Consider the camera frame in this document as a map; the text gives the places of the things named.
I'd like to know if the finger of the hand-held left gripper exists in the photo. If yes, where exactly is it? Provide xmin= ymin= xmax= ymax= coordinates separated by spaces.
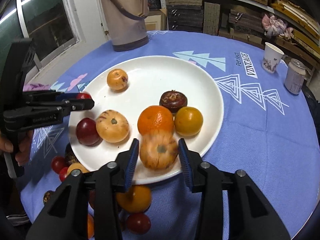
xmin=23 ymin=90 xmax=84 ymax=103
xmin=24 ymin=97 xmax=95 ymax=117

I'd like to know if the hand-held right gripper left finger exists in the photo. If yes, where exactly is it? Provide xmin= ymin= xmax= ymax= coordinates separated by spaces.
xmin=25 ymin=138 xmax=140 ymax=240

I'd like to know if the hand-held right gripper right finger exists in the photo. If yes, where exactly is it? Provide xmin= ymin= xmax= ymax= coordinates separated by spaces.
xmin=177 ymin=138 xmax=292 ymax=240

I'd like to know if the striped orange passion fruit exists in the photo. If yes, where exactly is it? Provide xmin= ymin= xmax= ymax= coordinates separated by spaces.
xmin=139 ymin=130 xmax=179 ymax=170

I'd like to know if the yellow passion fruit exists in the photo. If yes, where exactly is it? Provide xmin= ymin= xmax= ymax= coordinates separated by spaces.
xmin=96 ymin=110 xmax=130 ymax=143

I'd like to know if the yellow-orange passion fruit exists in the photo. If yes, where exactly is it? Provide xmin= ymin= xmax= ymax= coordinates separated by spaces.
xmin=107 ymin=69 xmax=129 ymax=91

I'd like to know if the dark brown mangosteen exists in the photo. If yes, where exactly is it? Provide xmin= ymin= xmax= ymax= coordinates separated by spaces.
xmin=159 ymin=90 xmax=187 ymax=114

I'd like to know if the white oval plate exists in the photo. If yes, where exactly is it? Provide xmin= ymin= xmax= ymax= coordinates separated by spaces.
xmin=68 ymin=55 xmax=224 ymax=185

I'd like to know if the person's left hand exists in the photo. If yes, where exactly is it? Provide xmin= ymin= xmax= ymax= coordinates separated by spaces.
xmin=0 ymin=131 xmax=34 ymax=166

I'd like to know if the purple cloth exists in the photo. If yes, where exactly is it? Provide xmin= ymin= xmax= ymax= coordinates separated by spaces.
xmin=24 ymin=83 xmax=52 ymax=92

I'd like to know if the white-framed window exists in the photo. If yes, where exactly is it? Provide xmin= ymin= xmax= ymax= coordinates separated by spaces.
xmin=16 ymin=0 xmax=80 ymax=69

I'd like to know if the blue printed tablecloth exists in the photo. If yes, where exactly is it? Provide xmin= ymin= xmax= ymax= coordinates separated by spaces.
xmin=19 ymin=30 xmax=320 ymax=240

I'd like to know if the beige thermos jug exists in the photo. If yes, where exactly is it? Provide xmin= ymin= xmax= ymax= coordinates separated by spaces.
xmin=97 ymin=0 xmax=150 ymax=52

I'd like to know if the framed board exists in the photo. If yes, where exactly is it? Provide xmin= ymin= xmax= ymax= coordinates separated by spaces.
xmin=144 ymin=7 xmax=168 ymax=32

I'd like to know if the person's dark clothing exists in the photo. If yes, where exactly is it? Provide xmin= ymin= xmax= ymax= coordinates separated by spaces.
xmin=0 ymin=155 xmax=33 ymax=240

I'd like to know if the white metal shelf rack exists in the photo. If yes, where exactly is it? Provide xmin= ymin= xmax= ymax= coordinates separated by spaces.
xmin=160 ymin=0 xmax=320 ymax=45

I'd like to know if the printed paper cup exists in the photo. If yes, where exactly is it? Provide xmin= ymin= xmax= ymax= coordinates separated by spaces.
xmin=262 ymin=42 xmax=285 ymax=74

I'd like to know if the pale drink can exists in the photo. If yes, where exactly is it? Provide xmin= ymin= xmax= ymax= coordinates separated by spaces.
xmin=284 ymin=58 xmax=306 ymax=95

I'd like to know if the black bag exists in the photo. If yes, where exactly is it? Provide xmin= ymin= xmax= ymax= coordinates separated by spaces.
xmin=301 ymin=85 xmax=320 ymax=130

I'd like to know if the pink crumpled cloth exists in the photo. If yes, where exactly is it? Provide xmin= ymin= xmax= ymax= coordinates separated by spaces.
xmin=261 ymin=14 xmax=294 ymax=40

